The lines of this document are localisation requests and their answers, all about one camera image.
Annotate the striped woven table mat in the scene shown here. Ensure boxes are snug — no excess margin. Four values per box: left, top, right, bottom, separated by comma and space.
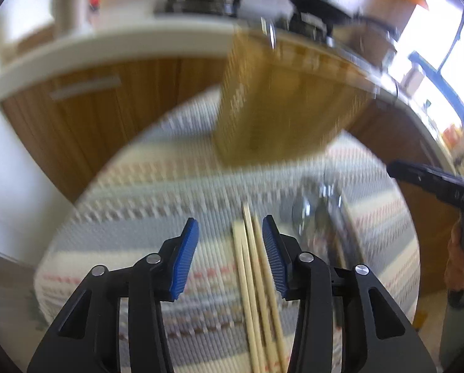
34, 88, 420, 372

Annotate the black wok with handle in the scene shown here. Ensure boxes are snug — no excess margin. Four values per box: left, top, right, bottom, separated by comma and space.
289, 0, 398, 39

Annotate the yellow plastic utensil basket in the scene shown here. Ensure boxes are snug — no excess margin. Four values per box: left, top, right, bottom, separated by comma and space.
214, 30, 380, 166

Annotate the grey translucent plastic spoon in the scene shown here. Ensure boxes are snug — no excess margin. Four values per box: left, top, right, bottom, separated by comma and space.
318, 183, 359, 269

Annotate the black gas stove top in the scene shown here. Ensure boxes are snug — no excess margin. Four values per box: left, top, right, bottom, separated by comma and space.
154, 0, 336, 43

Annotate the person's right hand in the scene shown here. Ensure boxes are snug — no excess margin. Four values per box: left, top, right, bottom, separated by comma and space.
444, 221, 464, 291

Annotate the smoky grey plastic spoon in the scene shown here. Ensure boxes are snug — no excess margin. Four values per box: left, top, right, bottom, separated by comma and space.
292, 196, 319, 238

